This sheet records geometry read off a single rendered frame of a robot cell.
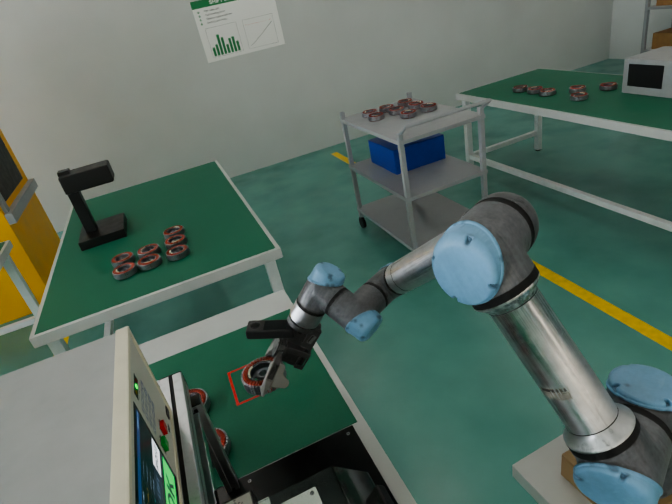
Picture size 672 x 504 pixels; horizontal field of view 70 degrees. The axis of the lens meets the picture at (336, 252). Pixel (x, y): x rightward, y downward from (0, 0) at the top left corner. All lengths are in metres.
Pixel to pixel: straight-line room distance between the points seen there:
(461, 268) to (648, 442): 0.40
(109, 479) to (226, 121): 5.40
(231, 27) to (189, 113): 1.03
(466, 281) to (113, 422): 0.52
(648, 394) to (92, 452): 0.85
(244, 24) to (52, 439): 5.39
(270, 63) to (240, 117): 0.70
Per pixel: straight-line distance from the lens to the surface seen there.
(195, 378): 1.64
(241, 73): 5.85
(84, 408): 0.75
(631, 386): 1.00
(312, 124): 6.14
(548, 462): 1.24
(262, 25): 5.90
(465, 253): 0.72
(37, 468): 0.71
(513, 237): 0.77
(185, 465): 0.89
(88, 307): 2.35
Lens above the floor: 1.74
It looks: 28 degrees down
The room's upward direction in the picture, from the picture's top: 13 degrees counter-clockwise
